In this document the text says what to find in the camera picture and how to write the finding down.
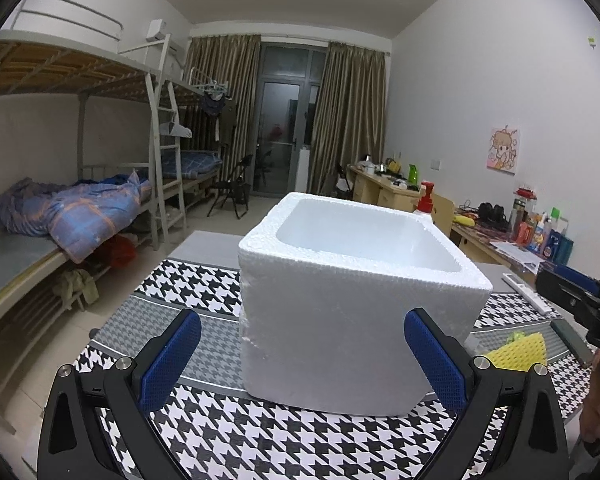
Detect light wooden chair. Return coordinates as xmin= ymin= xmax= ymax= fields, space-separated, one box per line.
xmin=430 ymin=194 xmax=456 ymax=241

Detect light wooden desk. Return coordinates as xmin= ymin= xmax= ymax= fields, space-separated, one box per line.
xmin=346 ymin=164 xmax=426 ymax=213

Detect cartoon wall poster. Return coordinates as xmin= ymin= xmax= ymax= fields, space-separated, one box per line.
xmin=486 ymin=126 xmax=522 ymax=176

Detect white narrow cabinet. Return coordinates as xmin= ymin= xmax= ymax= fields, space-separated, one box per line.
xmin=299 ymin=147 xmax=312 ymax=193

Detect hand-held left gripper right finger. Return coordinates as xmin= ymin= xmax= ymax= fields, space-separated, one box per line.
xmin=403 ymin=308 xmax=571 ymax=480

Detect black headphones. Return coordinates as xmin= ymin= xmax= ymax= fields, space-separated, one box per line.
xmin=477 ymin=202 xmax=508 ymax=228

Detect houndstooth tablecloth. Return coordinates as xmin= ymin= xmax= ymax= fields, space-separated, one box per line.
xmin=77 ymin=257 xmax=593 ymax=480

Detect glass balcony door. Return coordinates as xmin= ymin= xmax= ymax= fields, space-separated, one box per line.
xmin=252 ymin=42 xmax=326 ymax=193

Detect white metal bunk bed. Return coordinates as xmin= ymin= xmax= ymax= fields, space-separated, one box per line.
xmin=0 ymin=0 xmax=188 ymax=436

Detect dark smartphone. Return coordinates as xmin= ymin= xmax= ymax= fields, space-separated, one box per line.
xmin=550 ymin=319 xmax=595 ymax=368

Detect wooden desk with patterned cover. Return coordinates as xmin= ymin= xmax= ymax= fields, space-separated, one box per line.
xmin=450 ymin=210 xmax=551 ymax=286

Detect far metal bunk bed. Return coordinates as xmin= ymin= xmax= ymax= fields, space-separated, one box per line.
xmin=160 ymin=65 xmax=231 ymax=211

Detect white bunk ladder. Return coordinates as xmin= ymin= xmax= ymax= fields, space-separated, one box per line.
xmin=145 ymin=35 xmax=188 ymax=251

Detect yellow sponge cloth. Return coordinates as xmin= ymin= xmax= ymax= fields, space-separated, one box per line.
xmin=485 ymin=332 xmax=549 ymax=372

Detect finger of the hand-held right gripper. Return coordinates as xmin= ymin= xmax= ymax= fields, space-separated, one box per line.
xmin=555 ymin=265 xmax=600 ymax=301
xmin=536 ymin=271 xmax=600 ymax=323

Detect black folding chair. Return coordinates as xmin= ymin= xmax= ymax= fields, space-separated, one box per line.
xmin=207 ymin=155 xmax=253 ymax=220

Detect white remote control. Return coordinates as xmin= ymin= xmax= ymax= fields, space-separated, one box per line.
xmin=501 ymin=272 xmax=552 ymax=316

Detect blue plaid blanket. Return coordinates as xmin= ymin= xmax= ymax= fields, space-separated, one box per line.
xmin=0 ymin=170 xmax=153 ymax=263

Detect person's right hand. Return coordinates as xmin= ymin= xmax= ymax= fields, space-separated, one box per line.
xmin=579 ymin=350 xmax=600 ymax=443

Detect hanging dark clothes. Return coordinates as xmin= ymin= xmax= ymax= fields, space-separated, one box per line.
xmin=200 ymin=91 xmax=238 ymax=148

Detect olive clothes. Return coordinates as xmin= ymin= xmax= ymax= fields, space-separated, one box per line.
xmin=55 ymin=269 xmax=100 ymax=311

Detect white red-pump lotion bottle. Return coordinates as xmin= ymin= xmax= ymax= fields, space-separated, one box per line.
xmin=417 ymin=181 xmax=437 ymax=216

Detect white air conditioner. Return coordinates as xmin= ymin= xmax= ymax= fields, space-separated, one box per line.
xmin=146 ymin=19 xmax=186 ymax=51

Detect blue checked mattress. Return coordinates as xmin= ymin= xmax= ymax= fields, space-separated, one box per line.
xmin=161 ymin=152 xmax=222 ymax=177

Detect white paper sheets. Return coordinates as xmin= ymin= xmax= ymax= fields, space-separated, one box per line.
xmin=490 ymin=241 xmax=543 ymax=270

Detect brown curtain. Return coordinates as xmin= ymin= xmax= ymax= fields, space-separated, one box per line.
xmin=182 ymin=35 xmax=261 ymax=196
xmin=310 ymin=41 xmax=386 ymax=196

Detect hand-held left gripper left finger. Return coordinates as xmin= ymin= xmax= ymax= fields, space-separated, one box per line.
xmin=37 ymin=308 xmax=203 ymax=480

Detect white foam box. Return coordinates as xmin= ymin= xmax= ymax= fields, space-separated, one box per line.
xmin=238 ymin=191 xmax=494 ymax=417

